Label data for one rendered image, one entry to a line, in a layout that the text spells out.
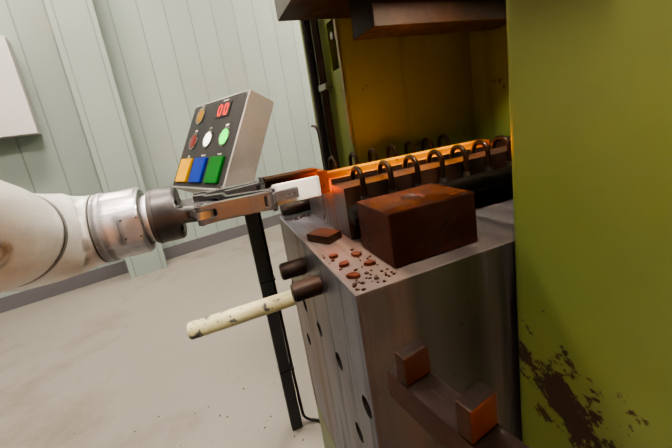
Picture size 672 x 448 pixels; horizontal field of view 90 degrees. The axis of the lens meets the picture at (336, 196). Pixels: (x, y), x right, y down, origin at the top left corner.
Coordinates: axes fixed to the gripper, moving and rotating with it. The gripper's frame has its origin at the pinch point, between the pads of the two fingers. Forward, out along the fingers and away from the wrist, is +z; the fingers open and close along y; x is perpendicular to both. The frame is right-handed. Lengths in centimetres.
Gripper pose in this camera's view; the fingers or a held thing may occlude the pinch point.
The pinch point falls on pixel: (294, 186)
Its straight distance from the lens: 52.5
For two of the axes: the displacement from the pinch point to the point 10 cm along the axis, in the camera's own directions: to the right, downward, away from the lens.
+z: 9.2, -2.2, 3.2
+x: -1.5, -9.6, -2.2
